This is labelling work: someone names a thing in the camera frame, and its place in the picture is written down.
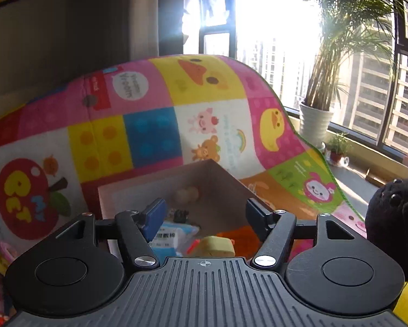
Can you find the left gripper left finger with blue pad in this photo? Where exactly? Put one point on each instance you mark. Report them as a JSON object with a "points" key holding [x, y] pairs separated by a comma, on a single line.
{"points": [[136, 230]]}

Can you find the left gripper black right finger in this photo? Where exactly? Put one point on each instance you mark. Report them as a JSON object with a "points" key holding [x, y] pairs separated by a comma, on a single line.
{"points": [[274, 230]]}

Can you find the blue white tissue pack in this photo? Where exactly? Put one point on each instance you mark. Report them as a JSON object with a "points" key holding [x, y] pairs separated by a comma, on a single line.
{"points": [[173, 240]]}

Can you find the black plush bear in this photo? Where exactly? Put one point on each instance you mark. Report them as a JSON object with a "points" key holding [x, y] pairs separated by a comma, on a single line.
{"points": [[386, 221]]}

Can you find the pink round toy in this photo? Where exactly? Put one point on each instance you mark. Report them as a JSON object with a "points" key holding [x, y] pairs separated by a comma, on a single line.
{"points": [[7, 255]]}

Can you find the orange toy in box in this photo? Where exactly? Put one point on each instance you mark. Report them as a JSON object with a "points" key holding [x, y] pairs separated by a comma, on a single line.
{"points": [[245, 241]]}

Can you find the pink cardboard box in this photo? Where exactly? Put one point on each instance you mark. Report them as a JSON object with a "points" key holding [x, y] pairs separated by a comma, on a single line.
{"points": [[202, 194]]}

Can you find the yellow sponge block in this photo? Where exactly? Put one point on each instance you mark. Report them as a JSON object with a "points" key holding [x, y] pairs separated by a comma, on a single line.
{"points": [[212, 246]]}

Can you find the small potted plant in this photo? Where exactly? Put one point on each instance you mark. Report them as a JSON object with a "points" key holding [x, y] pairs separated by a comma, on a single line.
{"points": [[337, 150]]}

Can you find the colourful cartoon play mat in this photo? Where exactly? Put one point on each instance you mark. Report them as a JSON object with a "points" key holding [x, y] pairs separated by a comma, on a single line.
{"points": [[145, 116]]}

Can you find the potted palm plant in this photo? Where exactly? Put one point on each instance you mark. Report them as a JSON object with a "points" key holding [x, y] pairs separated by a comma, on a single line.
{"points": [[348, 27]]}

